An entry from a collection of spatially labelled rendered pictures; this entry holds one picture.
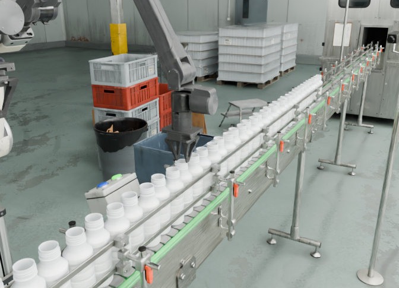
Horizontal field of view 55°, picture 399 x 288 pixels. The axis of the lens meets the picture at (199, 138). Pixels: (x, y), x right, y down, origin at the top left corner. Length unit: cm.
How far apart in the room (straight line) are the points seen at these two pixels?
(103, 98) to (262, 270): 215
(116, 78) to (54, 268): 292
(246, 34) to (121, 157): 514
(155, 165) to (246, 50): 616
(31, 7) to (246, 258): 201
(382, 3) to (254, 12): 673
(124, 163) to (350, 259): 183
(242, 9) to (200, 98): 1117
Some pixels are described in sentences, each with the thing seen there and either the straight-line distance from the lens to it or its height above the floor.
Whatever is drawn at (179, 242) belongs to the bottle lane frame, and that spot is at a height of 98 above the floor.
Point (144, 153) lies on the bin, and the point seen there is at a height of 92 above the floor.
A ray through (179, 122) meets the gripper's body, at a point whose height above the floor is 129.
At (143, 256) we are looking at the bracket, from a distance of 85.
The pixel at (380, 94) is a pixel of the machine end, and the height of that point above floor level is 44.
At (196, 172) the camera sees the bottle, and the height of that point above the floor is 112.
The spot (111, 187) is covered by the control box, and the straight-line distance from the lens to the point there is 109.
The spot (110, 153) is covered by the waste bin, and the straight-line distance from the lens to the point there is 320.
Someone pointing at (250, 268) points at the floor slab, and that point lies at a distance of 261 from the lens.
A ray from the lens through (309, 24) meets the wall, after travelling 1155.
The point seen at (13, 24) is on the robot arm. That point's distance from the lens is 74.
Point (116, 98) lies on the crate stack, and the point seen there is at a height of 77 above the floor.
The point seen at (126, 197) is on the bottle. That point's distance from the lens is 96.
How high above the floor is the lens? 159
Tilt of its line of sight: 19 degrees down
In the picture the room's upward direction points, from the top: straight up
